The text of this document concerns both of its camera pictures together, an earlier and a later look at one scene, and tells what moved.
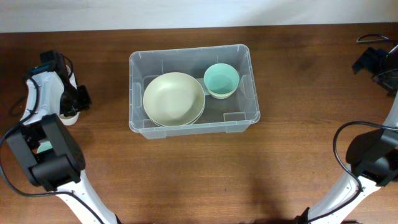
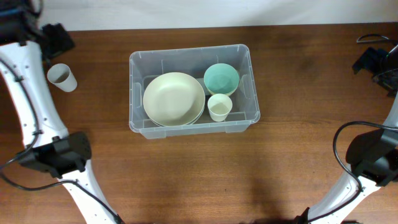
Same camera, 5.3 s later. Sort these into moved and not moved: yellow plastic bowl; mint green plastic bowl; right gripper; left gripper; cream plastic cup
Moved: cream plastic cup; left gripper
Not moved: mint green plastic bowl; yellow plastic bowl; right gripper
